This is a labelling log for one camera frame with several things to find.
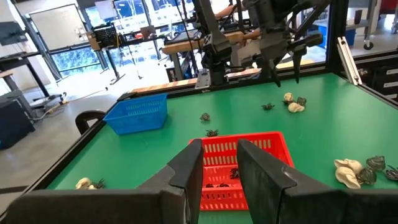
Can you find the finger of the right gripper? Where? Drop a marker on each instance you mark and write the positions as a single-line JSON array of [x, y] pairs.
[[274, 70], [298, 62]]

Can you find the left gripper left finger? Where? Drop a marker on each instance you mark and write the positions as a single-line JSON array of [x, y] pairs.
[[174, 193]]

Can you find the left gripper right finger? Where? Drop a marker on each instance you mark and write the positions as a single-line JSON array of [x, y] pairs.
[[267, 193]]

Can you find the cream plastic skull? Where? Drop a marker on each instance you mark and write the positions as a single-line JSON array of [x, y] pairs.
[[288, 97], [353, 164], [346, 180], [295, 107], [83, 183]]

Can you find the person's forearm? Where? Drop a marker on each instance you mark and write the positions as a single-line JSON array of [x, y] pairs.
[[225, 11]]

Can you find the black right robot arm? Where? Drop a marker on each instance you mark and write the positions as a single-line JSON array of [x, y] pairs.
[[214, 46]]

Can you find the blue storage bin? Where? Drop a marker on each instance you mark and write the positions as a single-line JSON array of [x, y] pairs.
[[323, 32]]

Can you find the silver aluminium extrusion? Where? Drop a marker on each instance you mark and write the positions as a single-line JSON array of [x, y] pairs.
[[349, 60]]

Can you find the red plastic basket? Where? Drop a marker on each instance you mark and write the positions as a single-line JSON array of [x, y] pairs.
[[219, 155]]

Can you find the wooden workbench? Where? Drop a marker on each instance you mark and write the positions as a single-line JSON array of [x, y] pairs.
[[186, 46]]

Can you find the blue plastic basket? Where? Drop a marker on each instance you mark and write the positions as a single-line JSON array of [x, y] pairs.
[[136, 115]]

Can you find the black drawer cabinet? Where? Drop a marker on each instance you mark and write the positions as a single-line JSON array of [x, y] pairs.
[[385, 81]]

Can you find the cardboard box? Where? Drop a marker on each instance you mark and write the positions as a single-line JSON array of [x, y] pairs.
[[91, 43]]

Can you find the black floor cabinet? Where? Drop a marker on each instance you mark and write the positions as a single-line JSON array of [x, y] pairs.
[[14, 124]]

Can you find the black standing desk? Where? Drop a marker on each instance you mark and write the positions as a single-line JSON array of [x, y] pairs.
[[18, 63]]

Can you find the whiteboard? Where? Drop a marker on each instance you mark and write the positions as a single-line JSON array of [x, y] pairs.
[[59, 26]]

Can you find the grey monitor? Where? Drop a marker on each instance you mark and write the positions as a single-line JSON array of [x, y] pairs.
[[12, 32]]

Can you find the white metal base plate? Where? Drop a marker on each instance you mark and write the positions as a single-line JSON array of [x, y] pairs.
[[203, 79]]

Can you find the black aluminium table frame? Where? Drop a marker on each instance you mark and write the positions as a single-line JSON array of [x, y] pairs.
[[72, 155]]

